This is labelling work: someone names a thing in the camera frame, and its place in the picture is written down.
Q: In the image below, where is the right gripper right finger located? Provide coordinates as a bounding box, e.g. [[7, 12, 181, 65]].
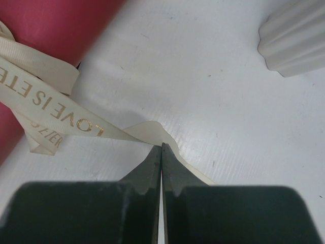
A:
[[161, 143, 322, 243]]

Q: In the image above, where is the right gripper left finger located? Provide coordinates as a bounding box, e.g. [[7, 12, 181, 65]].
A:
[[1, 146, 161, 243]]

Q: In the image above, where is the cream printed ribbon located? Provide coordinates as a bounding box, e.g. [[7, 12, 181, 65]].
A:
[[1, 24, 212, 185]]

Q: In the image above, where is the dark red wrapping paper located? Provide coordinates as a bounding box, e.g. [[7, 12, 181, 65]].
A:
[[1, 1, 123, 160]]

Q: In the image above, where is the white ribbed ceramic vase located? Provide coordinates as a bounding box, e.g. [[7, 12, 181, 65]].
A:
[[257, 1, 324, 77]]

